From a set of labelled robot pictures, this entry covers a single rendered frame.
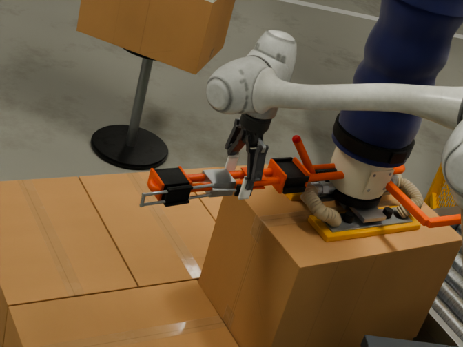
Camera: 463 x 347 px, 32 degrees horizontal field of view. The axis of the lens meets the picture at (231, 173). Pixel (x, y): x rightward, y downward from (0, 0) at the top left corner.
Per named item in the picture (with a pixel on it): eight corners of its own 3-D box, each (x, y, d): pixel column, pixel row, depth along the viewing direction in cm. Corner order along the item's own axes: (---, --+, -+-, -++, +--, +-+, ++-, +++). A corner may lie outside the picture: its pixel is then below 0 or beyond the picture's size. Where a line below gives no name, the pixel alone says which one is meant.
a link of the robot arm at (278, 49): (256, 76, 200) (228, 90, 190) (273, 19, 192) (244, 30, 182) (293, 95, 197) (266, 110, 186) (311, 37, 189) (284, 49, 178)
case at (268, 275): (346, 257, 285) (384, 164, 264) (416, 337, 257) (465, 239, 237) (197, 283, 254) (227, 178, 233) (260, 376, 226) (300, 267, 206)
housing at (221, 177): (221, 181, 212) (225, 166, 210) (233, 196, 207) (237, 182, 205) (198, 183, 209) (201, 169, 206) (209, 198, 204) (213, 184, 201)
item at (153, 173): (176, 182, 206) (180, 165, 203) (188, 198, 201) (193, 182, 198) (146, 184, 202) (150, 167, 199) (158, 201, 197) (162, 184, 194)
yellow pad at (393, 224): (399, 209, 242) (404, 196, 239) (419, 230, 235) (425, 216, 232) (306, 220, 225) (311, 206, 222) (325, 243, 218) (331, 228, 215)
